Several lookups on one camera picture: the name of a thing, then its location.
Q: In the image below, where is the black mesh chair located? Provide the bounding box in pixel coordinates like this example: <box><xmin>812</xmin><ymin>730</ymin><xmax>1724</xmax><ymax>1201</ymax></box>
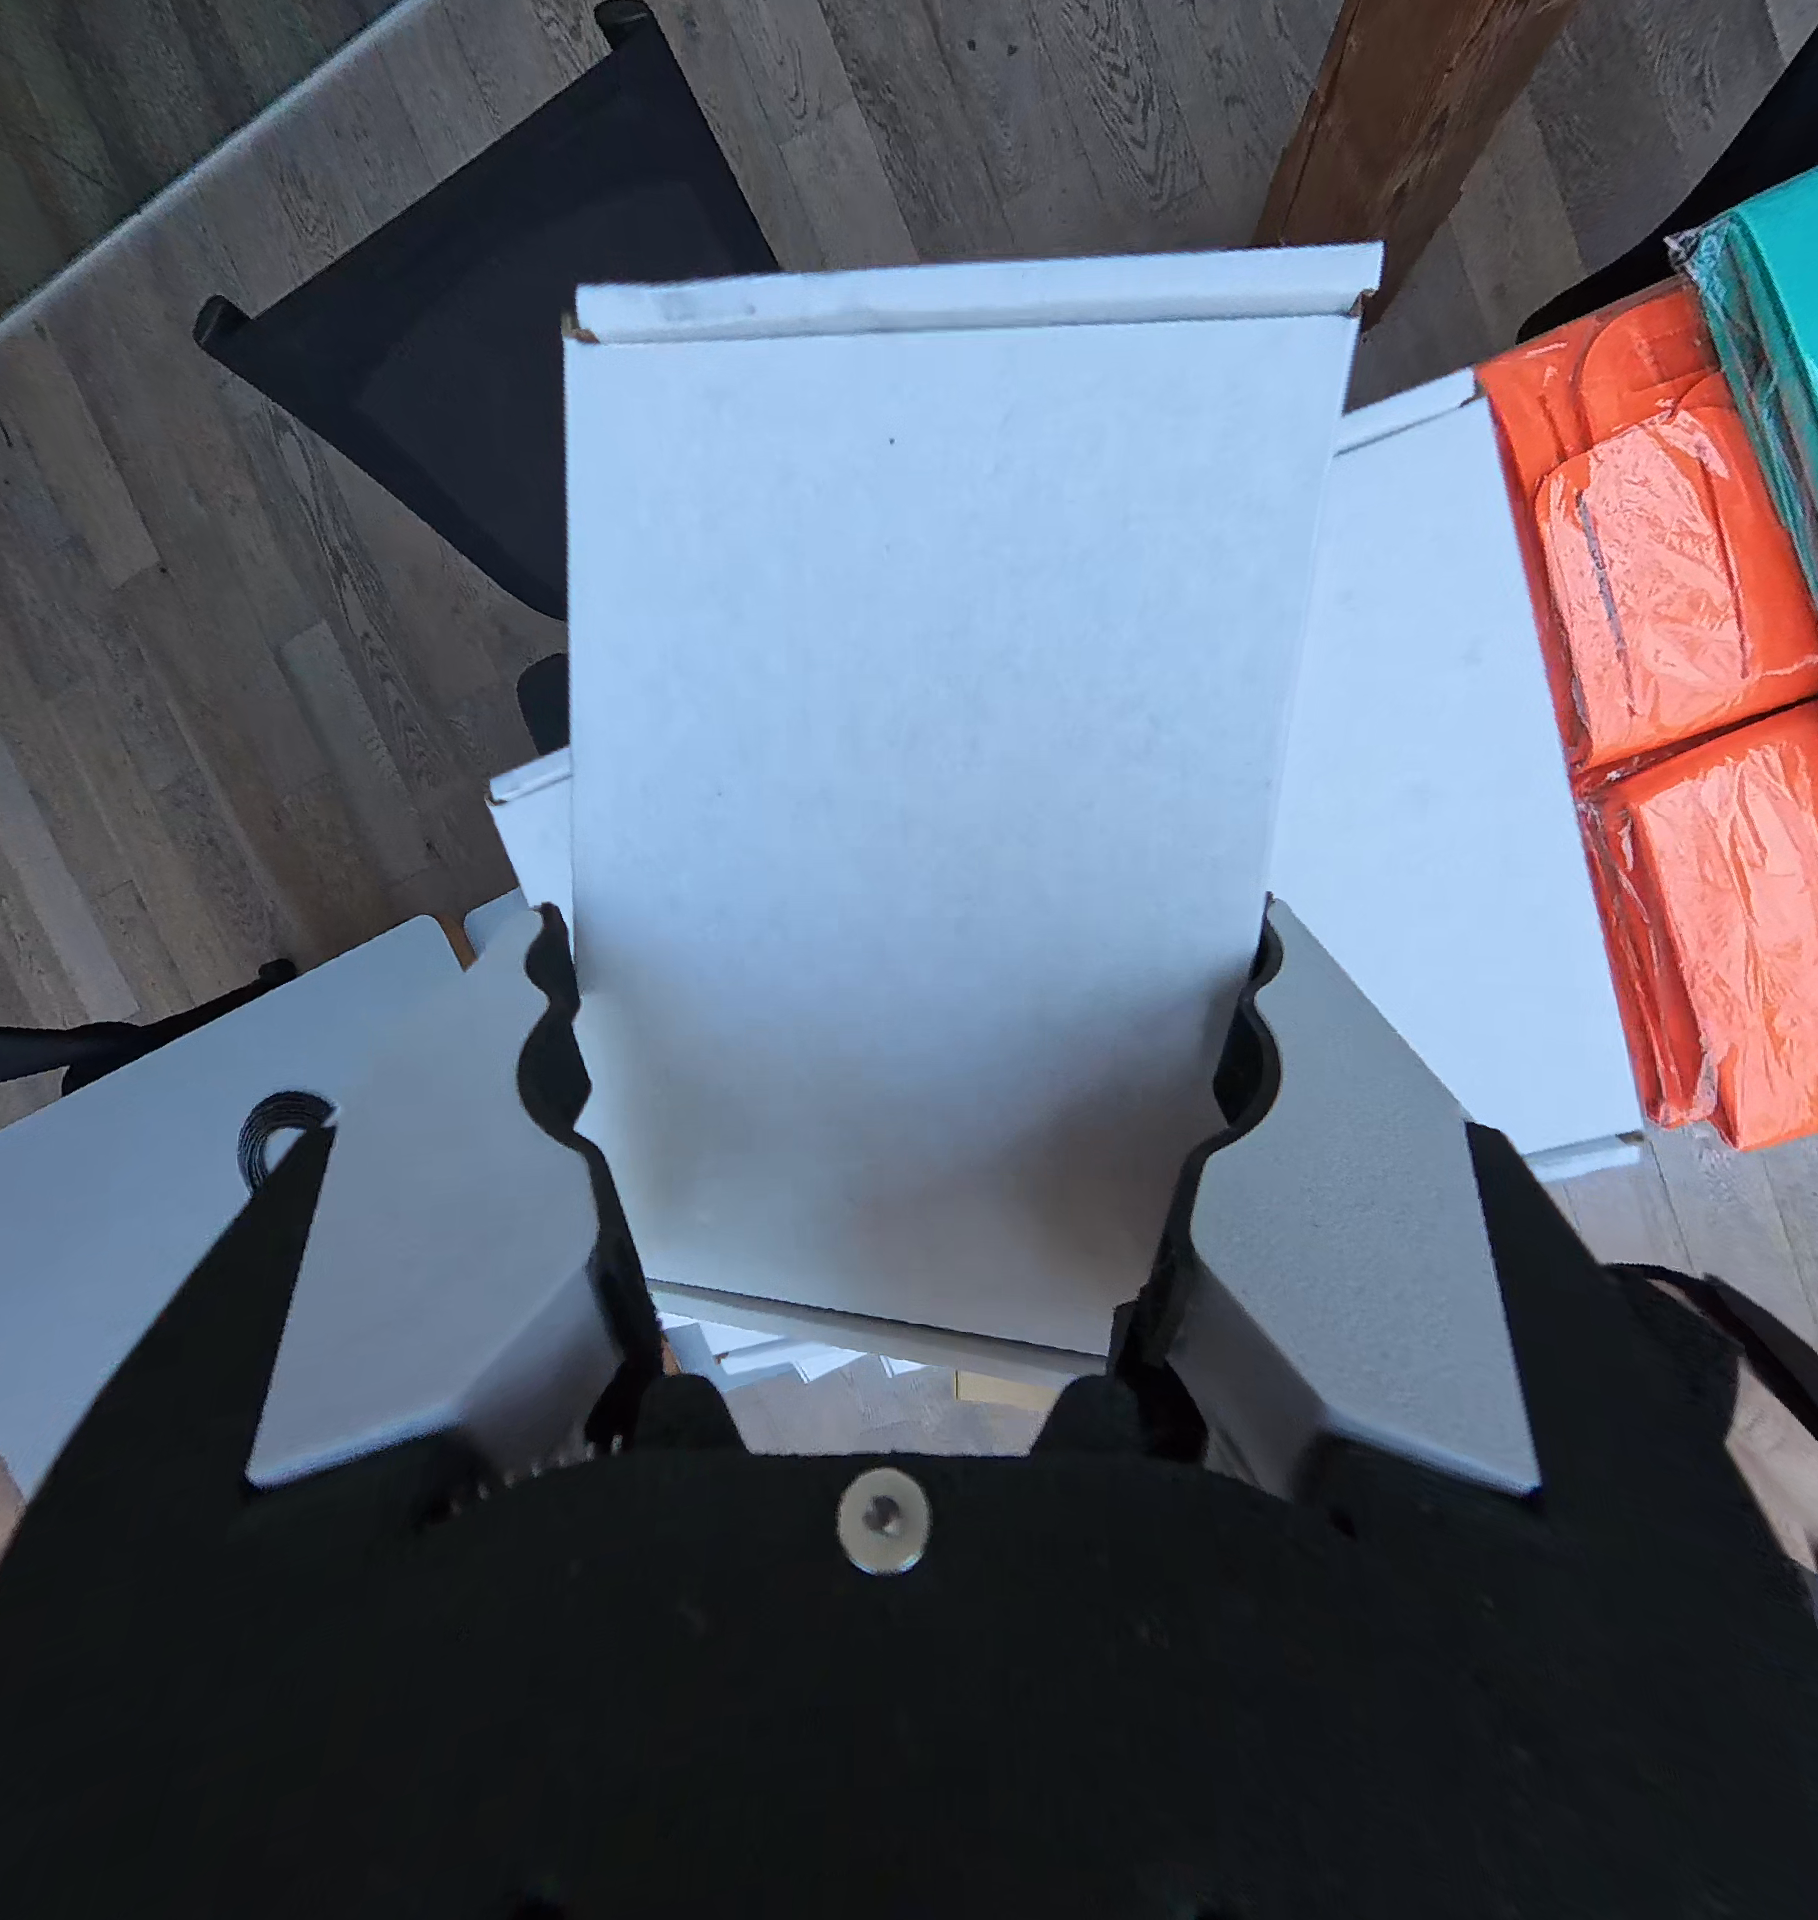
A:
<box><xmin>193</xmin><ymin>0</ymin><xmax>784</xmax><ymax>752</ymax></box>

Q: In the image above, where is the black cable coil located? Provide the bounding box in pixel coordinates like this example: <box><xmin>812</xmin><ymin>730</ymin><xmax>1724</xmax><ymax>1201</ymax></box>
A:
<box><xmin>239</xmin><ymin>1092</ymin><xmax>336</xmax><ymax>1188</ymax></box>

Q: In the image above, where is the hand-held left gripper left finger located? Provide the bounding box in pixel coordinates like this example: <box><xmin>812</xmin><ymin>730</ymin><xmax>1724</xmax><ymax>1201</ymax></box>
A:
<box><xmin>246</xmin><ymin>902</ymin><xmax>660</xmax><ymax>1492</ymax></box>

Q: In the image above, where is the stack of wrapped coloured cloths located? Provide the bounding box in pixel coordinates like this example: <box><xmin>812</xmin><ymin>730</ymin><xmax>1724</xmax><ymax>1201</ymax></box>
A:
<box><xmin>1474</xmin><ymin>144</ymin><xmax>1818</xmax><ymax>1153</ymax></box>

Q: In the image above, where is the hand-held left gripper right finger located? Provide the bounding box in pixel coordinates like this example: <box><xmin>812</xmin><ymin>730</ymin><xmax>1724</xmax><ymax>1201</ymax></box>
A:
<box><xmin>1111</xmin><ymin>896</ymin><xmax>1543</xmax><ymax>1499</ymax></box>

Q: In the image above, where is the wooden pillar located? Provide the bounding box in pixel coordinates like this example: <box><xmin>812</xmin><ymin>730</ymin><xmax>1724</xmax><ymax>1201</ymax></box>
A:
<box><xmin>1254</xmin><ymin>0</ymin><xmax>1575</xmax><ymax>328</ymax></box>

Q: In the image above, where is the person's right forearm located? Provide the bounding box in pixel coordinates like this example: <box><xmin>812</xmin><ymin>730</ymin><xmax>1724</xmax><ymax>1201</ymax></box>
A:
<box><xmin>1724</xmin><ymin>1322</ymin><xmax>1818</xmax><ymax>1578</ymax></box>

